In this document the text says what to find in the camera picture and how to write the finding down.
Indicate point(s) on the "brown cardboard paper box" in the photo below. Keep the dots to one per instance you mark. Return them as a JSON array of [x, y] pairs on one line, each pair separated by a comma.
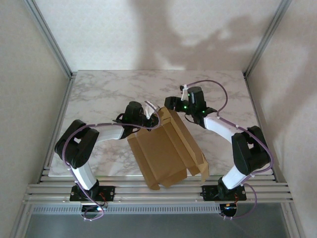
[[158, 153]]

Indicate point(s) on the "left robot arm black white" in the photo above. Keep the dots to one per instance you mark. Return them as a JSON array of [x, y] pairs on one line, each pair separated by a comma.
[[76, 146]]

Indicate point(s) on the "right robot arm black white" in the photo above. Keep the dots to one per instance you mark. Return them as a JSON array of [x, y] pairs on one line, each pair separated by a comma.
[[250, 153]]

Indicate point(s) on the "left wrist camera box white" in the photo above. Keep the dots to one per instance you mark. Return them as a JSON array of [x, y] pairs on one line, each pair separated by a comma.
[[149, 109]]

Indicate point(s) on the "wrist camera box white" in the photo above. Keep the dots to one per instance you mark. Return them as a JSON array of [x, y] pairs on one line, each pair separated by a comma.
[[184, 94], [149, 109]]

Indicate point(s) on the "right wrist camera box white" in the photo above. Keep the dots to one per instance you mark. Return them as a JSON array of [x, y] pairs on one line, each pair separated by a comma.
[[184, 94]]

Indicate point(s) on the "aluminium side rail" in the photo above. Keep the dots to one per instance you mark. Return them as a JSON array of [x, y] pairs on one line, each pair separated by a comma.
[[253, 99], [60, 111]]

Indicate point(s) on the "aluminium mounting rail frame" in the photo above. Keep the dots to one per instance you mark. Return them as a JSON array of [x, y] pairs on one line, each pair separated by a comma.
[[133, 194]]

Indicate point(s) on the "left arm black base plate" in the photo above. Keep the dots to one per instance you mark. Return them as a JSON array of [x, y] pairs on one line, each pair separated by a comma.
[[109, 193]]

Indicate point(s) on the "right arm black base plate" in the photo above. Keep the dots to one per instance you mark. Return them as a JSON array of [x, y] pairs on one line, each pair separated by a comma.
[[209, 193]]

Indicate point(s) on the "aluminium corner post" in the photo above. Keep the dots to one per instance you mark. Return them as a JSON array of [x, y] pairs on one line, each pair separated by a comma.
[[49, 37], [267, 37]]

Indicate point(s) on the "aluminium frame leg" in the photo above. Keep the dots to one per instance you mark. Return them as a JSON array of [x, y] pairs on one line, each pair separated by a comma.
[[19, 223], [294, 223]]

